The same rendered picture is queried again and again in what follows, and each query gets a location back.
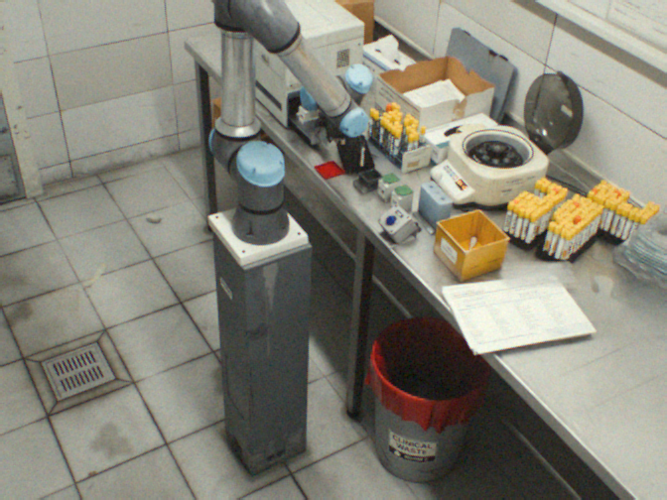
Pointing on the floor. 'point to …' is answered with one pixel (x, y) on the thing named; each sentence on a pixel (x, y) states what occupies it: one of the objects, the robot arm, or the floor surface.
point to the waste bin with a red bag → (406, 348)
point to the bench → (583, 486)
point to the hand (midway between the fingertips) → (321, 134)
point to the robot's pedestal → (264, 353)
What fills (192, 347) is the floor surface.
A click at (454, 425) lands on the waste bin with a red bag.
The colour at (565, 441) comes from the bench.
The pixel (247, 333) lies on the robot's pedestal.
